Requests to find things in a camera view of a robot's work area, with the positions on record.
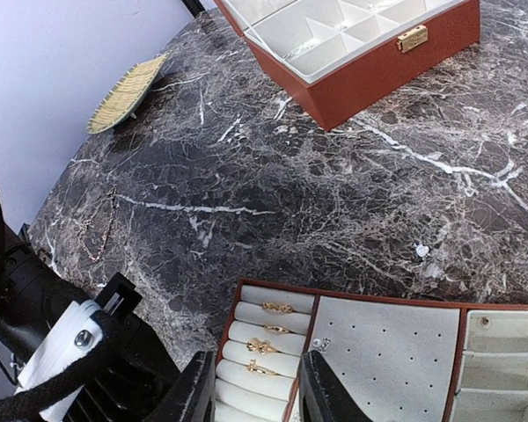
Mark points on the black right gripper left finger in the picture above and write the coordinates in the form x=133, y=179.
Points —
x=193, y=396

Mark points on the red wooden jewelry box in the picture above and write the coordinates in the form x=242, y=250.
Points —
x=336, y=58

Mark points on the silver crystal earring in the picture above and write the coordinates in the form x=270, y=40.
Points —
x=422, y=250

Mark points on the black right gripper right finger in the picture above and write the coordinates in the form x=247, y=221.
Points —
x=322, y=397

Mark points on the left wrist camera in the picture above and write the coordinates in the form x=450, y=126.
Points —
x=99, y=362

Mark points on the woven bamboo tray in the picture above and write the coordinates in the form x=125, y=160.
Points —
x=126, y=95

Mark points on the red jewelry tray insert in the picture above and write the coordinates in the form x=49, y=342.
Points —
x=396, y=359

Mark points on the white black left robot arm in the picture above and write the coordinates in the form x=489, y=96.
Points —
x=32, y=296

